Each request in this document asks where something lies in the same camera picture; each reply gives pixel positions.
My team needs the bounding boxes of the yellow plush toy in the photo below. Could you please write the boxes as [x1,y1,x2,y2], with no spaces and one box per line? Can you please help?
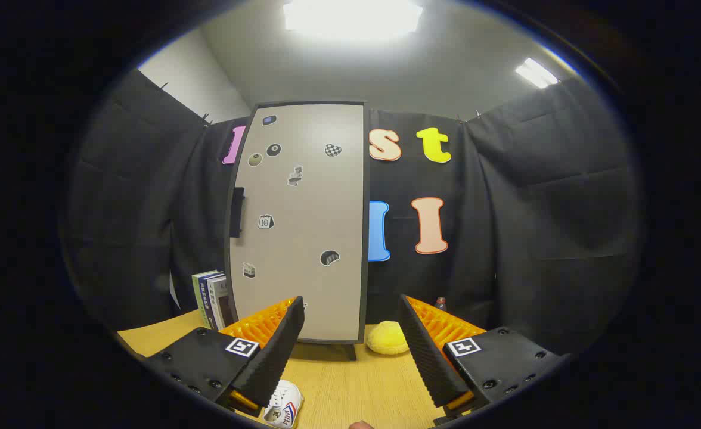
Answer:
[366,321,411,356]

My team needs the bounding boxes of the black cabinet door handle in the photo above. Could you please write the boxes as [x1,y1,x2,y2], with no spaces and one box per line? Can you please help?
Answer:
[229,187,245,239]

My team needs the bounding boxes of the dark grey shoe cabinet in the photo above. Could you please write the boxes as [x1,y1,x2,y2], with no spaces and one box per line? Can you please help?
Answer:
[224,101,370,361]

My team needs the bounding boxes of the blue spine book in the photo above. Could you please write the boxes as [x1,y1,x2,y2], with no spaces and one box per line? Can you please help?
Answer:
[198,273,217,330]

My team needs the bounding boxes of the white canvas shoe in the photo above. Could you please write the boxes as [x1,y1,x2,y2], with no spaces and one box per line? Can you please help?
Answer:
[263,380,305,428]

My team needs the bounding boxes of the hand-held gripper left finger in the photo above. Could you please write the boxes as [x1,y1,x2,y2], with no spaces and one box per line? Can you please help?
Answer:
[142,296,305,418]

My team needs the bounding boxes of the white spine book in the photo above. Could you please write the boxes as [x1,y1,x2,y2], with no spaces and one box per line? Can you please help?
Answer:
[207,275,238,330]

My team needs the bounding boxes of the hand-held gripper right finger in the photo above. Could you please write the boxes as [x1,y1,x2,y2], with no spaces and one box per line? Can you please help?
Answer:
[398,294,566,427]

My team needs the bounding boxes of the large ceiling light panel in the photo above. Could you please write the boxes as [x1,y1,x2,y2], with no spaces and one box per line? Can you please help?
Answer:
[283,0,424,36]

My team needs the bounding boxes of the small ceiling light panel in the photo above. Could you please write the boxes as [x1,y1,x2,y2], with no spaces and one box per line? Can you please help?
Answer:
[514,57,560,89]

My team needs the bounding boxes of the black backdrop cloth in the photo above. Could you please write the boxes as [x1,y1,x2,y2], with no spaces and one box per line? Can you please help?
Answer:
[67,69,643,358]

